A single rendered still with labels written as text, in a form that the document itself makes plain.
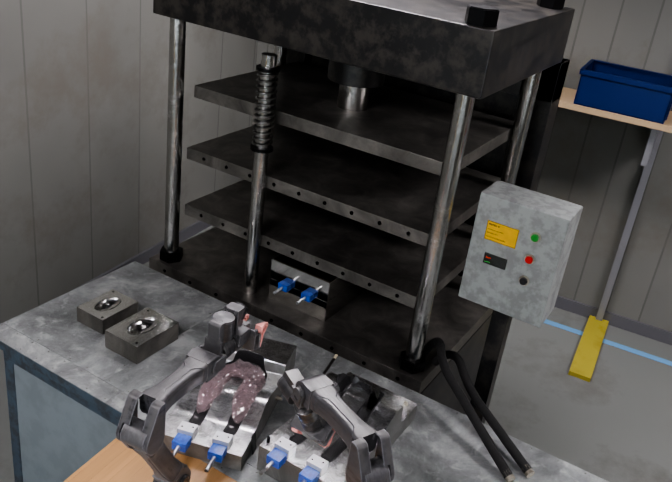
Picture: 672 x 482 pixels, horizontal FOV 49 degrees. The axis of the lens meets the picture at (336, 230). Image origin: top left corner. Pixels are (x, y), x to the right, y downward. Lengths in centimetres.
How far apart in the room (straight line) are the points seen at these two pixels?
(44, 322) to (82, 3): 174
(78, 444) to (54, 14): 202
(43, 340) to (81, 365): 20
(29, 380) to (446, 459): 145
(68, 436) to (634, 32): 348
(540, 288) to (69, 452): 171
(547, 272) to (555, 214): 20
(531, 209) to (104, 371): 148
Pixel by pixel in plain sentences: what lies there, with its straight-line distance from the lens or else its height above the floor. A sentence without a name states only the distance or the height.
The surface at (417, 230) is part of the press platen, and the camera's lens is 256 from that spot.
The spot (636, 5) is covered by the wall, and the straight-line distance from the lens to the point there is 452.
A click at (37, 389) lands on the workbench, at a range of 284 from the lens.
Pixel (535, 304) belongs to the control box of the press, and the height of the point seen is 115.
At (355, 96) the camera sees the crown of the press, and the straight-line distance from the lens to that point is 287.
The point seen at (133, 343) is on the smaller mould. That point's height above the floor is 87.
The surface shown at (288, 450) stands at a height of 92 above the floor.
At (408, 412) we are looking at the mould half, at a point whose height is 86.
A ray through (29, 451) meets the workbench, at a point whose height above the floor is 30.
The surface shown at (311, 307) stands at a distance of 291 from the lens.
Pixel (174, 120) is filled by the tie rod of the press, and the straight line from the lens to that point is 299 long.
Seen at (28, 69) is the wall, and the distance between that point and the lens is 379.
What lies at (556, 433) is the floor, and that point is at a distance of 397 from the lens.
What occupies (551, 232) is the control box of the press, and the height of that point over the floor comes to 141.
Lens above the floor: 235
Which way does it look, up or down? 25 degrees down
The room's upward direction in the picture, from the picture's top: 8 degrees clockwise
